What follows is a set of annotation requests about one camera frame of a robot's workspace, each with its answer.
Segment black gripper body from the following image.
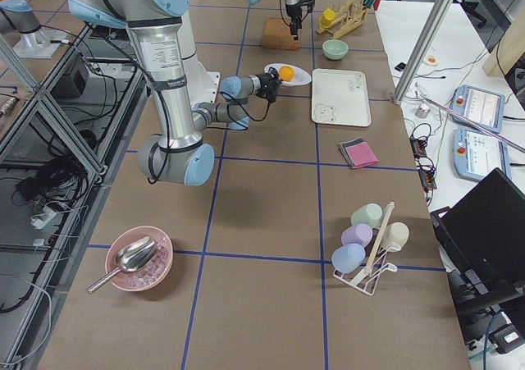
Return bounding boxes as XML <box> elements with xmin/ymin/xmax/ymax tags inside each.
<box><xmin>285</xmin><ymin>3</ymin><xmax>303</xmax><ymax>25</ymax></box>
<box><xmin>256</xmin><ymin>73</ymin><xmax>281</xmax><ymax>102</ymax></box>

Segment orange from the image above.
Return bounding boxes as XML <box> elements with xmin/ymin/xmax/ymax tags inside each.
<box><xmin>278</xmin><ymin>66</ymin><xmax>295</xmax><ymax>82</ymax></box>

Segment white plate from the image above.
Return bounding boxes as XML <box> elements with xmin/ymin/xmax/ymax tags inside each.
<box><xmin>264</xmin><ymin>63</ymin><xmax>312</xmax><ymax>87</ymax></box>

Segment cream bear tray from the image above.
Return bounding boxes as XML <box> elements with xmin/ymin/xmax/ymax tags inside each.
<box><xmin>311</xmin><ymin>68</ymin><xmax>372</xmax><ymax>128</ymax></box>

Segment wooden cutting board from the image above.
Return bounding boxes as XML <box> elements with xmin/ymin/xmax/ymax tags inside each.
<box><xmin>260</xmin><ymin>18</ymin><xmax>300</xmax><ymax>51</ymax></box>

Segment yellow mug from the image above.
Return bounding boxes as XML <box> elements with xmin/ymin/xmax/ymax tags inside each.
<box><xmin>319</xmin><ymin>8</ymin><xmax>336</xmax><ymax>29</ymax></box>

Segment green bowl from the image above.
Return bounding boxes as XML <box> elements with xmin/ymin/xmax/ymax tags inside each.
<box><xmin>322</xmin><ymin>39</ymin><xmax>349</xmax><ymax>61</ymax></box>

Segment wooden dish rack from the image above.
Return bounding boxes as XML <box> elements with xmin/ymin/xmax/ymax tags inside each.
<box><xmin>316</xmin><ymin>0</ymin><xmax>370</xmax><ymax>39</ymax></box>

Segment pink and grey cloths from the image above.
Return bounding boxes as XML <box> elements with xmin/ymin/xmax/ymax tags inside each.
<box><xmin>338</xmin><ymin>138</ymin><xmax>379</xmax><ymax>169</ymax></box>

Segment small black device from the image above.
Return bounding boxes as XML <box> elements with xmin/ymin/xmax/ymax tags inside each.
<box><xmin>395</xmin><ymin>62</ymin><xmax>406</xmax><ymax>71</ymax></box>

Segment reacher grabber stick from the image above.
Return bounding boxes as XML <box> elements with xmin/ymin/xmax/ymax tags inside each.
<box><xmin>422</xmin><ymin>95</ymin><xmax>524</xmax><ymax>153</ymax></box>

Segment metal cylinder weight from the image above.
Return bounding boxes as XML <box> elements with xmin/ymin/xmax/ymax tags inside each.
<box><xmin>415</xmin><ymin>103</ymin><xmax>431</xmax><ymax>119</ymax></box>

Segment green cup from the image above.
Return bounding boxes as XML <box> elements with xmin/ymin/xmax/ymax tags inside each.
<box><xmin>350</xmin><ymin>203</ymin><xmax>383</xmax><ymax>228</ymax></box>

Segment purple cup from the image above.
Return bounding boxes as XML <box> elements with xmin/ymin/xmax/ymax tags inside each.
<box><xmin>341</xmin><ymin>223</ymin><xmax>373</xmax><ymax>247</ymax></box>

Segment blue cup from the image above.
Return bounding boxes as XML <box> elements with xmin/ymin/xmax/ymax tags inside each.
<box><xmin>331</xmin><ymin>243</ymin><xmax>366</xmax><ymax>274</ymax></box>

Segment cream cup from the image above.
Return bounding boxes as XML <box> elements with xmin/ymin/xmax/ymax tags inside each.
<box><xmin>381</xmin><ymin>222</ymin><xmax>409</xmax><ymax>251</ymax></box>

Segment far blue teach pendant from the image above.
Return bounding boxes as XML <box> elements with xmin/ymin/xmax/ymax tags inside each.
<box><xmin>450</xmin><ymin>85</ymin><xmax>505</xmax><ymax>133</ymax></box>

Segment blue teach pendant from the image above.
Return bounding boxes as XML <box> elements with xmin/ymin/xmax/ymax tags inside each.
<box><xmin>452</xmin><ymin>127</ymin><xmax>512</xmax><ymax>181</ymax></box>
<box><xmin>450</xmin><ymin>85</ymin><xmax>505</xmax><ymax>133</ymax></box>

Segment white cup rack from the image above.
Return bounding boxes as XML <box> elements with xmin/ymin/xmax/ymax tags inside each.
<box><xmin>332</xmin><ymin>202</ymin><xmax>401</xmax><ymax>296</ymax></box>

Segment near blue teach pendant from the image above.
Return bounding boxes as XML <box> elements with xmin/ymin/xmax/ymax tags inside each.
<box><xmin>452</xmin><ymin>127</ymin><xmax>512</xmax><ymax>181</ymax></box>

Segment pink bowl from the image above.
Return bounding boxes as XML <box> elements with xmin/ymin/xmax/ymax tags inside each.
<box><xmin>105</xmin><ymin>226</ymin><xmax>173</xmax><ymax>292</ymax></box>

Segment metal scoop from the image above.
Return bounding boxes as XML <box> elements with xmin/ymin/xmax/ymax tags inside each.
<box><xmin>87</xmin><ymin>236</ymin><xmax>158</xmax><ymax>294</ymax></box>

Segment black laptop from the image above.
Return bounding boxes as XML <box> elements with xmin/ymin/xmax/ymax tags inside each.
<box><xmin>431</xmin><ymin>168</ymin><xmax>524</xmax><ymax>295</ymax></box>

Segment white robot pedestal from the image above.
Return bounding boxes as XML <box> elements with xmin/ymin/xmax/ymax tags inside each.
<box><xmin>176</xmin><ymin>11</ymin><xmax>220</xmax><ymax>111</ymax></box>

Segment aluminium frame post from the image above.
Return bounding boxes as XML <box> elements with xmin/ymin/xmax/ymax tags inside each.
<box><xmin>392</xmin><ymin>0</ymin><xmax>454</xmax><ymax>105</ymax></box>

